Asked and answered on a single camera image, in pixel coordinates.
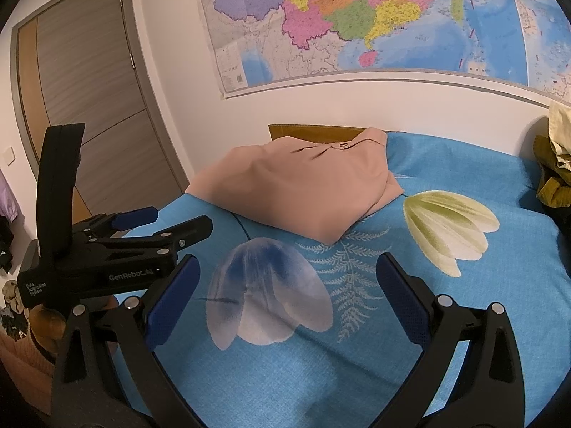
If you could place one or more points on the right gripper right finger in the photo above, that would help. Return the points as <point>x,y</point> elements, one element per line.
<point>489,390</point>

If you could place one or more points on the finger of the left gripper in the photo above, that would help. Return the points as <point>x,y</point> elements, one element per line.
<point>164,244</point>
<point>110,224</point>

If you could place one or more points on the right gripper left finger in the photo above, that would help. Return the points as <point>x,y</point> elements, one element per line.
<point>107,373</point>

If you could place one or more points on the pink coat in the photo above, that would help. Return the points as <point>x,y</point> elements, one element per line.
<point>315,190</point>

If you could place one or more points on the left hand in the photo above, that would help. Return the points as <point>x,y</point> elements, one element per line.
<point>58,329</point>

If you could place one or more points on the blue floral bed sheet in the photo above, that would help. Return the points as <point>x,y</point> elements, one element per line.
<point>285,331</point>

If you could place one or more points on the grey wooden door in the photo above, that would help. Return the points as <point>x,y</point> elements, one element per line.
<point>80,61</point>

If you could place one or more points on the olive green garment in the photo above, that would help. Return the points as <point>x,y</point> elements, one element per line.
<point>554,185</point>

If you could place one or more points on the cream garment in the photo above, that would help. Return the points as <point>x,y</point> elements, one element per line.
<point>559,131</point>

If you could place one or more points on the colourful wall map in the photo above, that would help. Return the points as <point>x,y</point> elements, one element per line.
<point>260,42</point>

